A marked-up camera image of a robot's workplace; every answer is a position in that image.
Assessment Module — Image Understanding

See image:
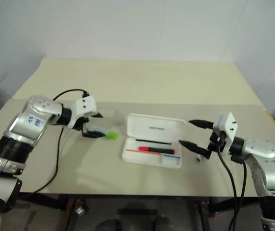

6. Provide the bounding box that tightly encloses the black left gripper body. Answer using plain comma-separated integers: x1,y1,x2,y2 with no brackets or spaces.
73,116,91,132

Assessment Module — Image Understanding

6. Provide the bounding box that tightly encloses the dark rounded shape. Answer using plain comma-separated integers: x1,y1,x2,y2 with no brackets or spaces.
95,218,123,231

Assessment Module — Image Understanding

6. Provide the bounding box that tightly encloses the marker with green cap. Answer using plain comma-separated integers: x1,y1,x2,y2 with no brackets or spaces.
88,125,118,141

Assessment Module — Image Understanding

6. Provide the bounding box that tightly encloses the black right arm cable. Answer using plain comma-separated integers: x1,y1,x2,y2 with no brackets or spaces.
233,161,249,231

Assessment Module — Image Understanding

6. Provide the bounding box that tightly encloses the thin black pencil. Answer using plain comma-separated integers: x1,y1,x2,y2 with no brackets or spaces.
134,138,172,145

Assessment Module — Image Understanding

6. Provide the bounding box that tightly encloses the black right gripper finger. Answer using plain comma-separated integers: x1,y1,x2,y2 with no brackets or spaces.
188,119,215,129
178,140,210,160

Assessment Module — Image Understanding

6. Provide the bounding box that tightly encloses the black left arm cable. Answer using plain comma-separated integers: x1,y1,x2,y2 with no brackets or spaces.
18,89,90,199

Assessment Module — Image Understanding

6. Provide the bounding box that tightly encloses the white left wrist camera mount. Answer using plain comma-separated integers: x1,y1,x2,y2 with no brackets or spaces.
68,95,97,129

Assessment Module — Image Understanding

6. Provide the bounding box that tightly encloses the red and black marker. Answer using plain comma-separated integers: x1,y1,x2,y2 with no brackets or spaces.
138,146,176,155

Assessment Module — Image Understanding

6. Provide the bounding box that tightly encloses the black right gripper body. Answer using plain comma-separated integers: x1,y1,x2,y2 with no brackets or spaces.
207,131,227,160

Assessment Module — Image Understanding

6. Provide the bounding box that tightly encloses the white plastic pencil case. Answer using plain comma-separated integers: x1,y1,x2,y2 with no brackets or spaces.
121,113,186,169

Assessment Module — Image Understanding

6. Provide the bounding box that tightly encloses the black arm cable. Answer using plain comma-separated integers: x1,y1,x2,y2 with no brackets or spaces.
18,89,90,199
233,161,249,231

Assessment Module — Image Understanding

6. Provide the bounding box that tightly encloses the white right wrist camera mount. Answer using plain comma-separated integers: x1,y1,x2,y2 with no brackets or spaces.
212,112,238,155

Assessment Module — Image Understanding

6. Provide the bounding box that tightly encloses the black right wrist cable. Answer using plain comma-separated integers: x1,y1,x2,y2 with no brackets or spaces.
217,133,237,231

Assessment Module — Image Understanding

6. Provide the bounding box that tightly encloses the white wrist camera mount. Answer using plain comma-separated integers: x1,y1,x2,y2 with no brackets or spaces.
212,112,238,155
68,95,97,129

